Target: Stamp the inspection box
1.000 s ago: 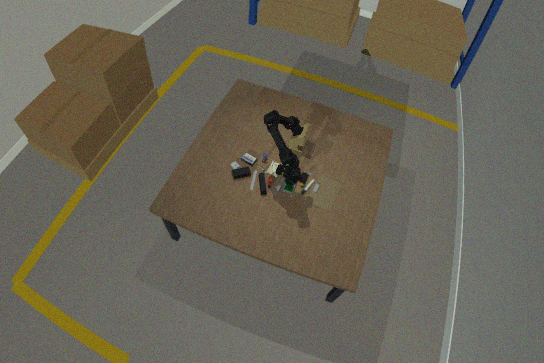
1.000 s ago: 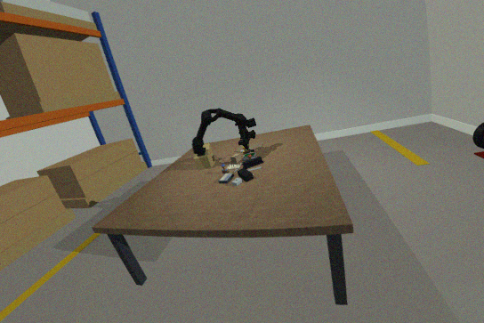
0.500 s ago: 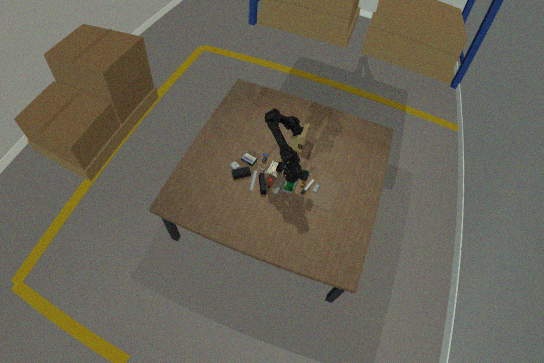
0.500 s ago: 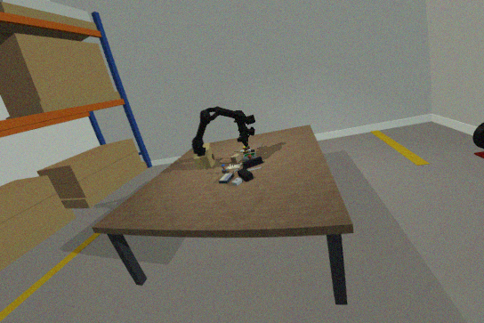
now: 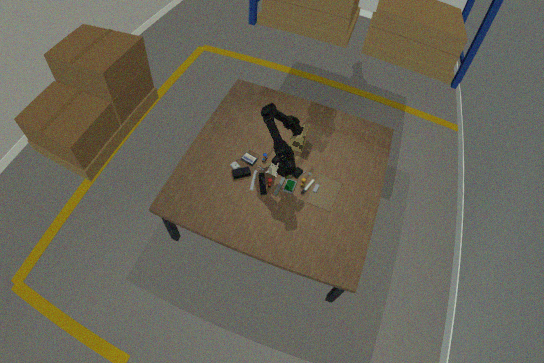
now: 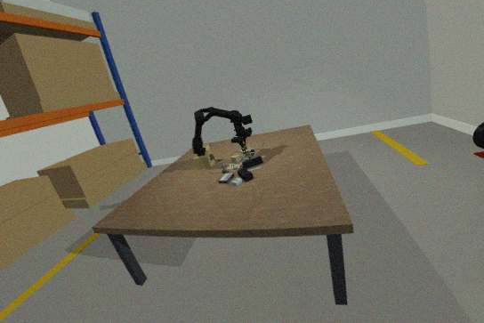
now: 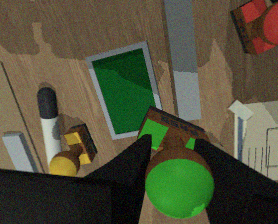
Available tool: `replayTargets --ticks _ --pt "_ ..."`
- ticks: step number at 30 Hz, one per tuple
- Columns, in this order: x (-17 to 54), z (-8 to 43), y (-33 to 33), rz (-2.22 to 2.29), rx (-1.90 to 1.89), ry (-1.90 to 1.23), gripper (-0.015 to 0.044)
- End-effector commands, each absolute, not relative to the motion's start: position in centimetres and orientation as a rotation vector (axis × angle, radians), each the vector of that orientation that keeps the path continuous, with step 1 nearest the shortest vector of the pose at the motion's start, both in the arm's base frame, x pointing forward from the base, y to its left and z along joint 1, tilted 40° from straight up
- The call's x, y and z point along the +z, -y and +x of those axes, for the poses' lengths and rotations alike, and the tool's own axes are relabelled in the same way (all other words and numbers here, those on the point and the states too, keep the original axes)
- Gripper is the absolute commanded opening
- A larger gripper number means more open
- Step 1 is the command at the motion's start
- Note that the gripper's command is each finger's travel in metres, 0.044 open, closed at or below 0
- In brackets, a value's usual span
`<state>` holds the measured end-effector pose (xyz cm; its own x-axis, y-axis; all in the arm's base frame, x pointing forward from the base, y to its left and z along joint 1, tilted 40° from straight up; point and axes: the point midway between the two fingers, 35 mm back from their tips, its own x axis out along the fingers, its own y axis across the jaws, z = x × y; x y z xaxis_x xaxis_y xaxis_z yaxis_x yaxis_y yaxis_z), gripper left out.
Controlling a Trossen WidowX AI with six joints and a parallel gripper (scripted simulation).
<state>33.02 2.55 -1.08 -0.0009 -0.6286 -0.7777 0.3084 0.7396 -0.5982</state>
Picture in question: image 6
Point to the cream inspection card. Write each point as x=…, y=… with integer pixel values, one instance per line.
x=234, y=166

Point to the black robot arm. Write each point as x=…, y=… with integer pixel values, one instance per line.
x=235, y=117

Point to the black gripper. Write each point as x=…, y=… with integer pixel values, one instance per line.
x=239, y=139

